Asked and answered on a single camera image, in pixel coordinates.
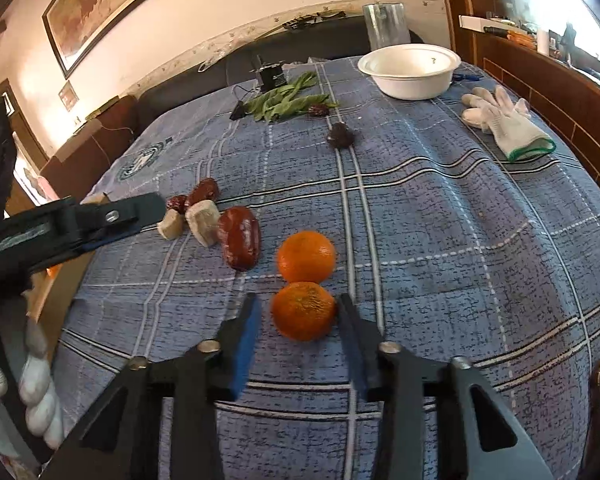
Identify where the person's left hand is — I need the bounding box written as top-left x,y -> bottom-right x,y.
0,317 -> 65,453

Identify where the dark purple fruit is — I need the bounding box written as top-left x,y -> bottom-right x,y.
327,122 -> 357,149

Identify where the large white yam chunk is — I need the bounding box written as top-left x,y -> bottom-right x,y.
185,200 -> 221,248

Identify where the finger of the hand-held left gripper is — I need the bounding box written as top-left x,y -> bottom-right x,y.
72,192 -> 167,254

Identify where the blue plaid tablecloth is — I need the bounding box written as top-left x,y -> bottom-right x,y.
55,55 -> 600,480

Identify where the large red date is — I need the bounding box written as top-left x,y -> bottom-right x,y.
216,205 -> 261,272

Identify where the framed horse painting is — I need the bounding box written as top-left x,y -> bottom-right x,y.
42,0 -> 216,79

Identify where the black sofa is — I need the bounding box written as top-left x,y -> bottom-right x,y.
140,15 -> 426,126

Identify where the wooden cabinet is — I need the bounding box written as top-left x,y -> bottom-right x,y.
435,0 -> 600,201

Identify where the clear glass jar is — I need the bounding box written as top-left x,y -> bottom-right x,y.
362,2 -> 411,53

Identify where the cardboard tray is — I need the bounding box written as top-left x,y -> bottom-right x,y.
27,194 -> 112,322

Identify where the white work glove green cuff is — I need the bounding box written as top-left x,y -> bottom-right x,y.
472,85 -> 557,163

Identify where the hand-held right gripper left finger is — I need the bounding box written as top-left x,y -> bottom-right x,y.
40,292 -> 263,480

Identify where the green leafy sprig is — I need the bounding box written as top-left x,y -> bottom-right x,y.
242,71 -> 340,123

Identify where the white charger cable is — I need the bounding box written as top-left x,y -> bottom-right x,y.
97,119 -> 137,137

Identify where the wooden glass door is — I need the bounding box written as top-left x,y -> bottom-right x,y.
0,80 -> 48,208

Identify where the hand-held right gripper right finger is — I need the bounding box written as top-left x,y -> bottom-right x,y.
334,292 -> 556,480

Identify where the white bowl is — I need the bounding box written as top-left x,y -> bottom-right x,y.
357,43 -> 462,100

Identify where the white box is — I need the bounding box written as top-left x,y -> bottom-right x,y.
458,14 -> 516,31

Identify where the small framed wall notice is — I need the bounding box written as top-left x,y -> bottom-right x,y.
58,81 -> 79,110

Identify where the small white yam chunk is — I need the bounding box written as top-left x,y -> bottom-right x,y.
157,208 -> 185,240

